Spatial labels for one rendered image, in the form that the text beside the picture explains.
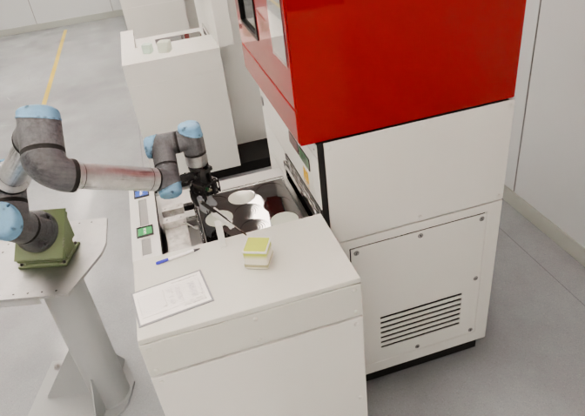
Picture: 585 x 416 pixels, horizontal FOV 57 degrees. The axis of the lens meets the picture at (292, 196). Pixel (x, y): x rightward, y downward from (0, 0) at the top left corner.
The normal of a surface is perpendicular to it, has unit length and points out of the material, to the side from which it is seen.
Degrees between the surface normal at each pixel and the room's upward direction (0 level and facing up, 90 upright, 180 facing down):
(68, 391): 90
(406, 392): 0
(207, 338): 90
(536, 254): 0
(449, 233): 90
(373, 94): 90
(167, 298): 0
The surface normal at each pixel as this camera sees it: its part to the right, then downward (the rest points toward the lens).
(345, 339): 0.28, 0.50
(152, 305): -0.11, -0.83
